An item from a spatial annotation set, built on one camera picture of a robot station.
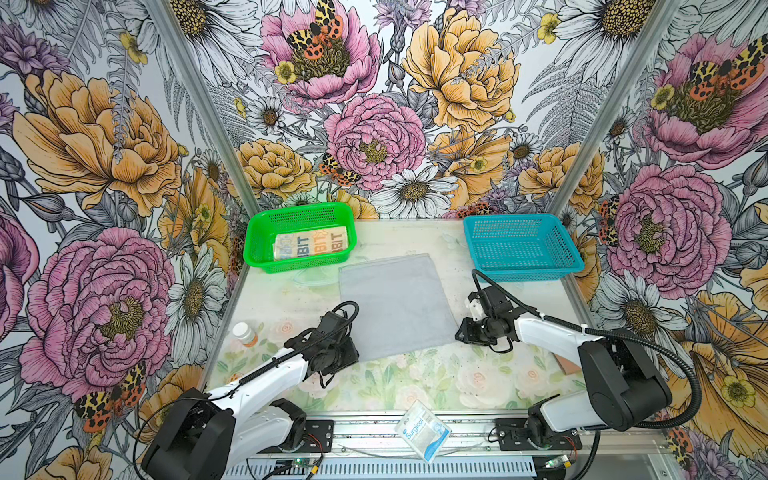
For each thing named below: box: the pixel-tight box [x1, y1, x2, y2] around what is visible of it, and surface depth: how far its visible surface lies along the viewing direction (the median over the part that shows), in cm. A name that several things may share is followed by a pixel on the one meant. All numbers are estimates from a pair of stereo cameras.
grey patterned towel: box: [273, 226, 349, 261], surface depth 113 cm
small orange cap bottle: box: [232, 322, 259, 348], surface depth 87 cm
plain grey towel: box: [338, 254, 458, 363], surface depth 99 cm
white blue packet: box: [394, 399, 452, 464], surface depth 77 cm
